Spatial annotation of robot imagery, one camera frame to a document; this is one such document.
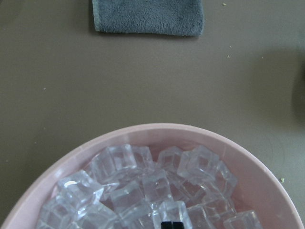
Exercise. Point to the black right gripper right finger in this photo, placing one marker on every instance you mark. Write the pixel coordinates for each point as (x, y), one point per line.
(178, 225)

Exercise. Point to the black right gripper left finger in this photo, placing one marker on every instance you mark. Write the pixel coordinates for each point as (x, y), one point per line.
(166, 225)

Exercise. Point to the grey folded cloth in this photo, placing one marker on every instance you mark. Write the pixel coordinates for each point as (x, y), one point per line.
(169, 17)

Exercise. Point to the clear ice cubes pile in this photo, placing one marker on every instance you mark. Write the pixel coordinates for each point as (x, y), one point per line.
(122, 185)

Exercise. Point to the pink bowl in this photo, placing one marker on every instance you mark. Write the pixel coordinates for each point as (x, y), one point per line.
(257, 187)

